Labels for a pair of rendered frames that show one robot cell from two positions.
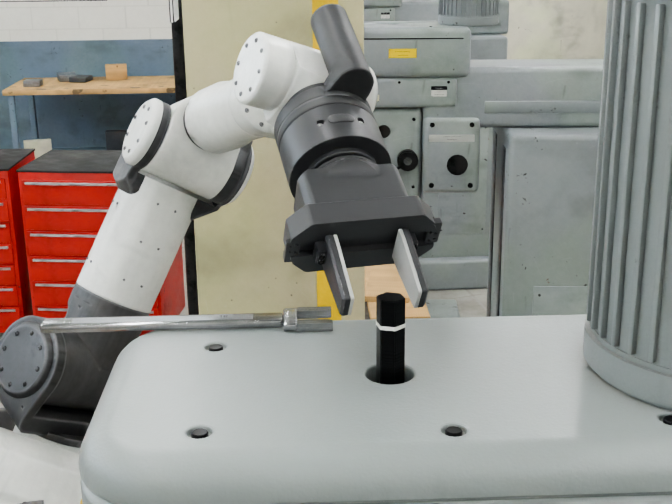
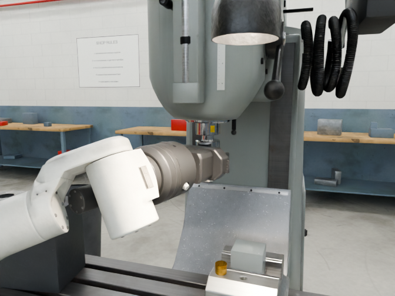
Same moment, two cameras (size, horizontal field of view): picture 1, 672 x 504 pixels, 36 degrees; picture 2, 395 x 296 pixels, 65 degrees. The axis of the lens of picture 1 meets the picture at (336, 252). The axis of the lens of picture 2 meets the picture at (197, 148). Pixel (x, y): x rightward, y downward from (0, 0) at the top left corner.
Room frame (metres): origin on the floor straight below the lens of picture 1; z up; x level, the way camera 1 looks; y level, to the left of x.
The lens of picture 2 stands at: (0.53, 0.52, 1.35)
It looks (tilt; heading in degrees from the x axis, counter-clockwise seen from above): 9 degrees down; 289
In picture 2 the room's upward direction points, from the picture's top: straight up
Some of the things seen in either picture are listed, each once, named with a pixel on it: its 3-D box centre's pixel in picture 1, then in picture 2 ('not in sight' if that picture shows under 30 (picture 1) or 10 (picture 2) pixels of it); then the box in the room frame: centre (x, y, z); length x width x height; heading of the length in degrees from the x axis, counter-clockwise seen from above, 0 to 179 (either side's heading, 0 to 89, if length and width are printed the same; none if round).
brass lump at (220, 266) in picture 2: not in sight; (220, 268); (0.66, 0.01, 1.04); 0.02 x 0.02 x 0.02
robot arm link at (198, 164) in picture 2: not in sight; (180, 167); (0.73, 0.05, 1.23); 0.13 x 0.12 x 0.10; 167
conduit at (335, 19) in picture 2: not in sight; (314, 55); (0.52, -0.31, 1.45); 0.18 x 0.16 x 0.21; 92
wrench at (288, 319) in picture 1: (187, 321); not in sight; (0.80, 0.13, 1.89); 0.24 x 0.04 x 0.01; 92
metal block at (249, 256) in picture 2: not in sight; (248, 261); (0.62, -0.04, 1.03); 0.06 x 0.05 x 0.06; 0
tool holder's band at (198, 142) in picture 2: not in sight; (207, 142); (0.71, -0.04, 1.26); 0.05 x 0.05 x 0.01
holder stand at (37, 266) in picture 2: not in sight; (28, 236); (1.14, -0.01, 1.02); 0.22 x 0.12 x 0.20; 11
